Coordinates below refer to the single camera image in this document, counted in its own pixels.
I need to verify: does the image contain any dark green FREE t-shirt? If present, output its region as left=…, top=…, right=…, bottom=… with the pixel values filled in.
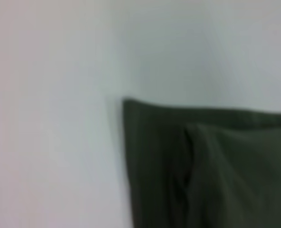
left=122, top=96, right=281, bottom=228

